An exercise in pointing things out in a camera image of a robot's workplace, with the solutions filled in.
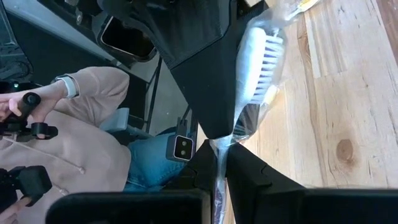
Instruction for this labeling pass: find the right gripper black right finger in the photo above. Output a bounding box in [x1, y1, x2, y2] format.
[226, 142, 398, 224]

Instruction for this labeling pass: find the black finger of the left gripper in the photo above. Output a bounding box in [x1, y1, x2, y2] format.
[233, 104, 261, 142]
[169, 0, 268, 139]

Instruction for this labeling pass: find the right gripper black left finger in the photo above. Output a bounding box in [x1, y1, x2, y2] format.
[46, 139, 218, 224]

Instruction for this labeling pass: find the purple toothbrush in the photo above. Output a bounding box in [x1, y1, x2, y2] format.
[211, 0, 321, 224]

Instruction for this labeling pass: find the person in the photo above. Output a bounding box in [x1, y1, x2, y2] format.
[0, 67, 200, 224]

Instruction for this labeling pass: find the grey chair seat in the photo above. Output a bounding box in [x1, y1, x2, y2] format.
[99, 107, 147, 138]

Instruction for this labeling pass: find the white wristband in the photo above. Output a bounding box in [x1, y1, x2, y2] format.
[52, 74, 80, 100]

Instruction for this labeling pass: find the person's hand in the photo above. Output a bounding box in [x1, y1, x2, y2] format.
[0, 81, 68, 124]
[0, 195, 32, 224]

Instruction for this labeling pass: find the table-level camera box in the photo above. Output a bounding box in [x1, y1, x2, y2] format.
[165, 117, 196, 162]

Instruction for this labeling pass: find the black leader arm handle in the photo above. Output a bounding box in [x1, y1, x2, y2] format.
[0, 166, 53, 212]
[0, 91, 59, 142]

